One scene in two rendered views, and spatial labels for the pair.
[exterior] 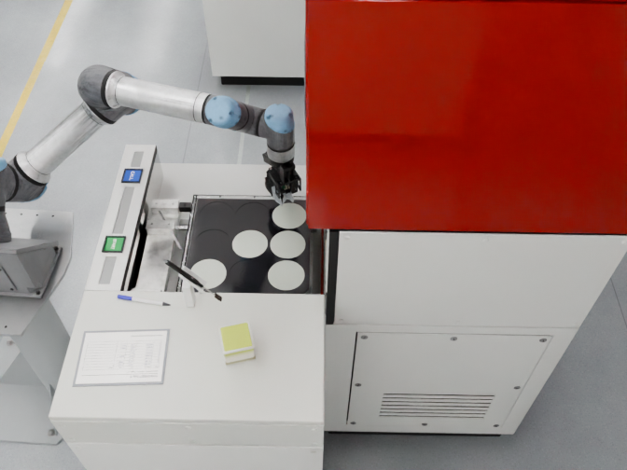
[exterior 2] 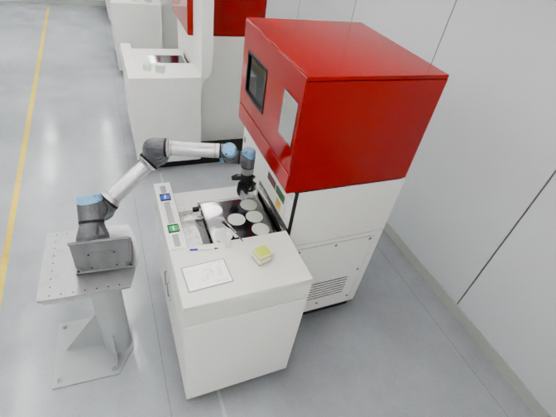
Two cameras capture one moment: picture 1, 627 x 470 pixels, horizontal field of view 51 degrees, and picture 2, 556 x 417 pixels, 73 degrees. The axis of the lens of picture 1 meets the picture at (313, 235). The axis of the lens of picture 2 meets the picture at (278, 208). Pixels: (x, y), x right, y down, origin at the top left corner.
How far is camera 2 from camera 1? 0.83 m
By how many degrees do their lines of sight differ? 23
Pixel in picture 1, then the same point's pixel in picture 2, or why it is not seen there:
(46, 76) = (27, 177)
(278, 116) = (250, 151)
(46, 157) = (121, 191)
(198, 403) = (254, 285)
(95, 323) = (184, 263)
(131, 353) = (210, 272)
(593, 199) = (393, 162)
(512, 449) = (352, 307)
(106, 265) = (174, 238)
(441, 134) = (345, 138)
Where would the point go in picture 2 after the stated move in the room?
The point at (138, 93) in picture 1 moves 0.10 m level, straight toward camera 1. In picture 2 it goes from (184, 146) to (194, 156)
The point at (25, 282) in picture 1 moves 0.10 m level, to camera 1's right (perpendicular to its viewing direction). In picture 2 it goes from (127, 257) to (147, 253)
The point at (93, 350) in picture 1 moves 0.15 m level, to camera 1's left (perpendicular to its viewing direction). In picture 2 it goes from (190, 275) to (156, 282)
